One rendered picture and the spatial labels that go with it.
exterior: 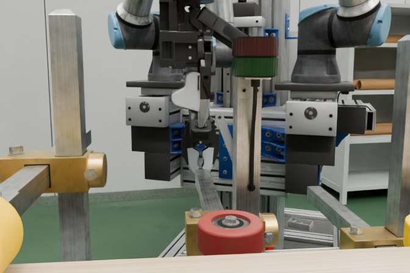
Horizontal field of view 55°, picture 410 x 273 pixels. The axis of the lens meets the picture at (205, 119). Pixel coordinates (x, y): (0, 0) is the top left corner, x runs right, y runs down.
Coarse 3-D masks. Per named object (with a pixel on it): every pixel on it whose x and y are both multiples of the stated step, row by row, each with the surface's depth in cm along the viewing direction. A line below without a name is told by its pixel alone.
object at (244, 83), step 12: (240, 84) 55; (252, 84) 51; (240, 96) 55; (252, 96) 55; (252, 120) 54; (252, 132) 55; (252, 144) 55; (252, 156) 56; (252, 168) 56; (252, 180) 57
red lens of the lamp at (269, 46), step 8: (232, 40) 51; (240, 40) 49; (248, 40) 49; (256, 40) 49; (264, 40) 49; (272, 40) 49; (232, 48) 51; (240, 48) 50; (248, 48) 49; (256, 48) 49; (264, 48) 49; (272, 48) 49
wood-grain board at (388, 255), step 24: (24, 264) 39; (48, 264) 39; (72, 264) 39; (96, 264) 39; (120, 264) 39; (144, 264) 39; (168, 264) 39; (192, 264) 39; (216, 264) 39; (240, 264) 39; (264, 264) 39; (288, 264) 39; (312, 264) 39; (336, 264) 39; (360, 264) 39; (384, 264) 39; (408, 264) 39
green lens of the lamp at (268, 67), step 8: (232, 64) 51; (240, 64) 50; (248, 64) 49; (256, 64) 49; (264, 64) 49; (272, 64) 50; (232, 72) 51; (240, 72) 50; (248, 72) 49; (256, 72) 49; (264, 72) 49; (272, 72) 50
